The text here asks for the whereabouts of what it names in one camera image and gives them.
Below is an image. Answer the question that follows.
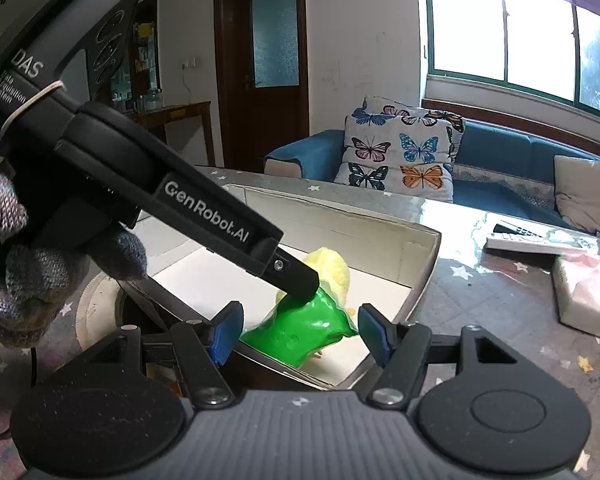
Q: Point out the green clay bag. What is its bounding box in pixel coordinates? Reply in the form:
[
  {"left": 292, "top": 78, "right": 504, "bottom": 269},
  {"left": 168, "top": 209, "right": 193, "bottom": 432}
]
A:
[{"left": 240, "top": 287, "right": 358, "bottom": 368}]

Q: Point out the gloved left hand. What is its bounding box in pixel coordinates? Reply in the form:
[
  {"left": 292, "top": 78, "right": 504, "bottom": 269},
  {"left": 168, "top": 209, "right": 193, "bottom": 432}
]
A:
[{"left": 0, "top": 170, "right": 147, "bottom": 349}]

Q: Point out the yellow plush duck in box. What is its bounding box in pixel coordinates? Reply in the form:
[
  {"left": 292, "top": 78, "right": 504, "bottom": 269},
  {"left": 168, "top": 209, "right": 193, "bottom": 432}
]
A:
[{"left": 302, "top": 247, "right": 355, "bottom": 318}]

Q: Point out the white rubber band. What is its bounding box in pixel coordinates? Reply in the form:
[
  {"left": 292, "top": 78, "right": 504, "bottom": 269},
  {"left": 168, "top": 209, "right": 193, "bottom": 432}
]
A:
[{"left": 0, "top": 79, "right": 66, "bottom": 138}]

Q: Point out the cardboard shoe box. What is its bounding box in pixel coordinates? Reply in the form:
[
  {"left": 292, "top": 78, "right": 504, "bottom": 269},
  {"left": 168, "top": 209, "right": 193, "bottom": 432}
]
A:
[{"left": 133, "top": 185, "right": 442, "bottom": 390}]

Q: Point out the wooden side table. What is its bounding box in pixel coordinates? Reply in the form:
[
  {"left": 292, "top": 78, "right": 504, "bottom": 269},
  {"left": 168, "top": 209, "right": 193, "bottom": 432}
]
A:
[{"left": 133, "top": 101, "right": 216, "bottom": 167}]

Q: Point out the white remote control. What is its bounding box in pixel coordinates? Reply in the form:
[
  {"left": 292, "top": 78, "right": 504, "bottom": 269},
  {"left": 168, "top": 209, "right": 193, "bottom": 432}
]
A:
[{"left": 483, "top": 220, "right": 598, "bottom": 256}]

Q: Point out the butterfly print pillow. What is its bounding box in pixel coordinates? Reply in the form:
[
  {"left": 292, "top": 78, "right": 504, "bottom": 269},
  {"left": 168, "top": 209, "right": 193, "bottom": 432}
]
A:
[{"left": 335, "top": 96, "right": 466, "bottom": 203}]

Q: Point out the white tissue pack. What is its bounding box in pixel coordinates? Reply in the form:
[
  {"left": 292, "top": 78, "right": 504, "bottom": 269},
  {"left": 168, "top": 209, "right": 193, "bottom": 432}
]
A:
[{"left": 552, "top": 254, "right": 600, "bottom": 337}]

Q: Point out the blue sofa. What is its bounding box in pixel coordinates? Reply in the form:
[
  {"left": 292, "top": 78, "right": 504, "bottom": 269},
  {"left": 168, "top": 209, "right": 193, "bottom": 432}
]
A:
[{"left": 265, "top": 120, "right": 600, "bottom": 228}]

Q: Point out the dark wooden door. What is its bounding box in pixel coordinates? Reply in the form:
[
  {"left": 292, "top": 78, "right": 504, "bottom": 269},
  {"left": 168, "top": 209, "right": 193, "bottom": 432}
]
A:
[{"left": 213, "top": 0, "right": 309, "bottom": 172}]

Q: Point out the beige cushion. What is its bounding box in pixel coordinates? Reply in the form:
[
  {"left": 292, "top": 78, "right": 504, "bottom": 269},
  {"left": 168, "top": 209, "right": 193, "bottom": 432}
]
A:
[{"left": 554, "top": 155, "right": 600, "bottom": 234}]

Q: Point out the green framed window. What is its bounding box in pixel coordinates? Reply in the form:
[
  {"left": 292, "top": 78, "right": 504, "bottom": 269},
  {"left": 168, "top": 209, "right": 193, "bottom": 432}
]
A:
[{"left": 427, "top": 0, "right": 600, "bottom": 116}]

